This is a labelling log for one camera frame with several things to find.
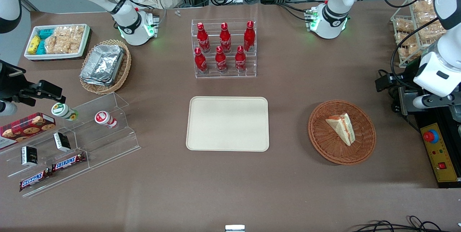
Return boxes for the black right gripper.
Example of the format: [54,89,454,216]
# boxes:
[0,60,67,103]

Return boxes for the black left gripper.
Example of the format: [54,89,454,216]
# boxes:
[375,57,433,92]

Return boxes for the triangular sandwich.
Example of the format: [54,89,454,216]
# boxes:
[326,113,356,146]

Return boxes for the white rectangular snack tray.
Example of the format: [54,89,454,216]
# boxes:
[24,24,90,61]

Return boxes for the light oval wicker basket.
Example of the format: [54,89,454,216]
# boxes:
[79,39,132,95]

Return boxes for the brown round wicker basket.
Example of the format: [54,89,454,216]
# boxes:
[308,99,377,165]

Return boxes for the beige plastic tray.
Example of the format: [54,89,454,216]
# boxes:
[186,96,270,152]

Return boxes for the green lid yogurt cup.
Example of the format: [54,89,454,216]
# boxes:
[51,103,79,121]

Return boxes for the bagged fried cracker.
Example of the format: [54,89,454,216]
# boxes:
[400,44,422,63]
[395,32,418,45]
[414,10,438,25]
[394,19,415,32]
[412,0,435,13]
[418,23,446,41]

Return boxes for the red cookie box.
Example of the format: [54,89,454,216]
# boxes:
[0,112,56,150]

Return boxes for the black countertop appliance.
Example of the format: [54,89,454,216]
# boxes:
[398,81,461,189]

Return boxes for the yellow snack pack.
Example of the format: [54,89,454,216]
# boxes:
[28,36,41,55]

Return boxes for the clear bag rice crackers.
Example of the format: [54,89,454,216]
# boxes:
[54,26,85,42]
[45,36,81,54]

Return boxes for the small black white box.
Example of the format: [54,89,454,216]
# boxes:
[21,146,39,166]
[53,132,71,152]

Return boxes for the stacked aluminium foil containers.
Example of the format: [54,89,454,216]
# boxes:
[80,44,125,87]

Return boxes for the red lid yogurt cup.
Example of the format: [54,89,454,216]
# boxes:
[94,111,118,129]

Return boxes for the snickers chocolate bar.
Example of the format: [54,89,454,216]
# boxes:
[19,169,53,192]
[52,152,87,172]

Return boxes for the clear acrylic stepped display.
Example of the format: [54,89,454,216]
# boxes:
[0,92,141,198]

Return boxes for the yellow control panel red button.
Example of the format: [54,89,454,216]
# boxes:
[420,123,458,183]

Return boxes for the red cola bottle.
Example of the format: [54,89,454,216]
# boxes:
[220,22,232,53]
[243,21,256,52]
[235,46,247,73]
[215,46,228,73]
[197,22,211,53]
[194,47,208,74]

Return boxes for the clear acrylic bottle rack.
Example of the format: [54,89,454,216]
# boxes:
[191,18,257,79]

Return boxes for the black power cable with plug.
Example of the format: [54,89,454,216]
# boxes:
[378,69,422,133]

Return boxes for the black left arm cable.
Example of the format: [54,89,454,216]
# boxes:
[391,16,449,90]

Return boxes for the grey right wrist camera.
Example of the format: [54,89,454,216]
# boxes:
[0,101,17,116]

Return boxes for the white wire rack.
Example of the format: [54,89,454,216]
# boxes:
[391,0,449,68]

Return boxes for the black floor cables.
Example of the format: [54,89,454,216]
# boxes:
[351,216,461,232]

